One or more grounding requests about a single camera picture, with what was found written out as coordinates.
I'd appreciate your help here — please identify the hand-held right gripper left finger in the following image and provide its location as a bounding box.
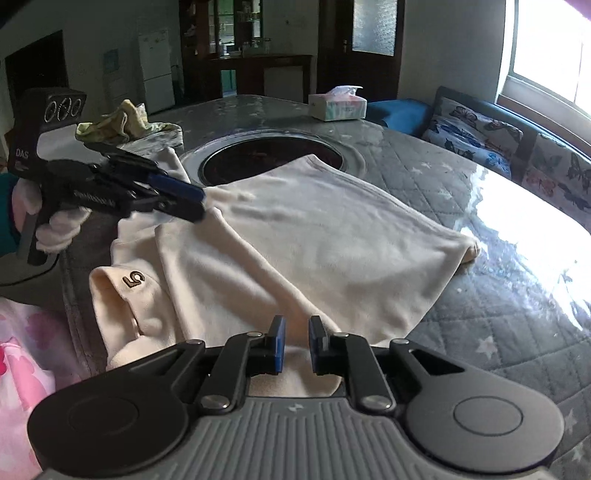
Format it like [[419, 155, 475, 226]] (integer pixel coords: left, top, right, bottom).
[[152, 315, 286, 414]]

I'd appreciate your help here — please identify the dark door with frosted glass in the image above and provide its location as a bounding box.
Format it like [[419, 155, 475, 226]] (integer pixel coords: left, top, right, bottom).
[[318, 0, 404, 104]]

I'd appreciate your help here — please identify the person's left hand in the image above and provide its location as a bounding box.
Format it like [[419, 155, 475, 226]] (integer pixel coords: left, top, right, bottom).
[[14, 182, 92, 254]]

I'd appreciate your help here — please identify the dark wooden display cabinet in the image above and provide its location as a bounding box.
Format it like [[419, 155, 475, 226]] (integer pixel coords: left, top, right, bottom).
[[179, 0, 278, 100]]

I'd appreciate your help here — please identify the window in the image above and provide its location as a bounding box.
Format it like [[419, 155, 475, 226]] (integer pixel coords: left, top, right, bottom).
[[496, 0, 591, 114]]

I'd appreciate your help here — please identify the white floral cloth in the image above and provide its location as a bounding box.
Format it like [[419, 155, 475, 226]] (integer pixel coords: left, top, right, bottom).
[[139, 121, 184, 149]]

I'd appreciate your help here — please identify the tissue box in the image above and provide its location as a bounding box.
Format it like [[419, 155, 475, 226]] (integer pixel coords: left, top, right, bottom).
[[308, 85, 368, 122]]

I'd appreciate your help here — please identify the white refrigerator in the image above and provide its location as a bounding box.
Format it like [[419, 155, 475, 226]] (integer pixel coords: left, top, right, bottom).
[[137, 30, 176, 114]]

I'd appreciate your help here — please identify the blue sofa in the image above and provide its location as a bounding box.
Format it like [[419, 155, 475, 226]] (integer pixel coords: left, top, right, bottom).
[[367, 85, 591, 217]]

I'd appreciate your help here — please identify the yellow-green floral cloth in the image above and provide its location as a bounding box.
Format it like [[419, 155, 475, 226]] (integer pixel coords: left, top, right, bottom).
[[75, 98, 153, 144]]

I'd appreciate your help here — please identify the cream shirt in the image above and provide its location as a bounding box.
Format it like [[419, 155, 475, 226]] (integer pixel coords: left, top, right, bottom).
[[90, 150, 482, 398]]

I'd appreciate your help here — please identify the water dispenser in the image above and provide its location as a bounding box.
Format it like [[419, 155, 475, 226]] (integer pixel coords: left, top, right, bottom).
[[104, 48, 132, 109]]

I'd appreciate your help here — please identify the dark wooden sideboard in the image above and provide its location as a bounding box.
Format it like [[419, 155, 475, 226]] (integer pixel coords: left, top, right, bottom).
[[205, 54, 315, 100]]

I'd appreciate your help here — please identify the butterfly print pillow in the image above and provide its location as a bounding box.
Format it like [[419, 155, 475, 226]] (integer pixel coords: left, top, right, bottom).
[[522, 131, 591, 213], [421, 102, 525, 178]]

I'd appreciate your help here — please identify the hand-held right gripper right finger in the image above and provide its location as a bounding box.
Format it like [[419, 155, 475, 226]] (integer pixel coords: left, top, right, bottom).
[[308, 315, 465, 414]]

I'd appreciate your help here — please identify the pink floral clothing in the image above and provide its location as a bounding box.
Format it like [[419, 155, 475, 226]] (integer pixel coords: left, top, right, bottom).
[[0, 295, 93, 480]]

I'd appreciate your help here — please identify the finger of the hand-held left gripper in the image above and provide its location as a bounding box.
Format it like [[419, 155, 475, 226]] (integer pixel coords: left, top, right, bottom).
[[78, 138, 207, 204], [134, 196, 207, 223]]

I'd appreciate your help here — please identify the round built-in hotplate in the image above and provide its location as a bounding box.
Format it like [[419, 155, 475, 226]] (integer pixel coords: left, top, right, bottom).
[[178, 129, 368, 190]]

